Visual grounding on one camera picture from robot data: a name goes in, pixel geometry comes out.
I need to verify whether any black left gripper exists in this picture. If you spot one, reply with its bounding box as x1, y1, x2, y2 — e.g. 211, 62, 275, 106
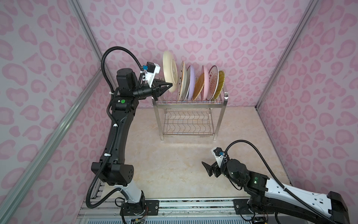
131, 80, 172, 103

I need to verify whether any cream round plate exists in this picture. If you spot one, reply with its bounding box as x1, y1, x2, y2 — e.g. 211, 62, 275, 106
163, 51, 178, 93

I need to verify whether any orange rimmed star plate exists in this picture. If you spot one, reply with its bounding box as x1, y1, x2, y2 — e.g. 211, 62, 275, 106
178, 61, 187, 101

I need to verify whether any purple bear plate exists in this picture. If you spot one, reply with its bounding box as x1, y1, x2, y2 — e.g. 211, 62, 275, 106
187, 65, 195, 101

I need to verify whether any brown woven bamboo plate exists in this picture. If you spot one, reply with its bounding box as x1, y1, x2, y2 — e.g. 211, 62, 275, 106
192, 73, 205, 101

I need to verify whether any pink bear plate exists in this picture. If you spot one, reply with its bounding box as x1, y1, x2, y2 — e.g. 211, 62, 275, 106
201, 65, 210, 101

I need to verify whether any white plate orange sunburst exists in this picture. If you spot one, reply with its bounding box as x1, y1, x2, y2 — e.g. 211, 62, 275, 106
207, 65, 219, 101

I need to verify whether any green rimmed woven bamboo plate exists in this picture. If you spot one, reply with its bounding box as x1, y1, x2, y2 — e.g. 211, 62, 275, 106
211, 71, 225, 101

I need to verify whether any white plate dark rim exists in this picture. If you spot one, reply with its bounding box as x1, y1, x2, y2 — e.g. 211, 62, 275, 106
182, 65, 191, 101

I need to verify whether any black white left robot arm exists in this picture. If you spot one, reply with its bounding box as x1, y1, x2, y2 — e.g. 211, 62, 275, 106
86, 68, 172, 216

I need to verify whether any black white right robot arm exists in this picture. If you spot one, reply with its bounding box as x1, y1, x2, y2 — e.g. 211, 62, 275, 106
202, 159, 350, 224

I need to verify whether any stainless steel dish rack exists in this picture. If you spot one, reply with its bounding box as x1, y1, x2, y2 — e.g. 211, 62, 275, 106
152, 85, 229, 141

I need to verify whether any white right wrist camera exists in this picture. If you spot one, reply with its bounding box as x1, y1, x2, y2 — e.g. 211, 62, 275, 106
211, 147, 227, 168

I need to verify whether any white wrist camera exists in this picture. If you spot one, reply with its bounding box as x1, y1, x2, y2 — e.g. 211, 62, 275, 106
211, 147, 227, 168
142, 62, 160, 87

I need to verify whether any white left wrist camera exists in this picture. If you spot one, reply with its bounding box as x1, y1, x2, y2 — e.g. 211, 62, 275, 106
142, 62, 160, 87

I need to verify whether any black left corrugated cable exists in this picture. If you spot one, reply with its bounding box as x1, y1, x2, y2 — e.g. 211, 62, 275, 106
85, 46, 145, 209

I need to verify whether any black corrugated cable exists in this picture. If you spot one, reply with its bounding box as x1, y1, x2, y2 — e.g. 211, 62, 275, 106
85, 46, 145, 209
223, 139, 333, 224

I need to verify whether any black right corrugated cable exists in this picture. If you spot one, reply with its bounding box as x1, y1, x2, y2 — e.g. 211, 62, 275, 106
223, 139, 333, 224

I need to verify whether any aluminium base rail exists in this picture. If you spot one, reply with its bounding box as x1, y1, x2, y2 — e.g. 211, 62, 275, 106
75, 197, 277, 224

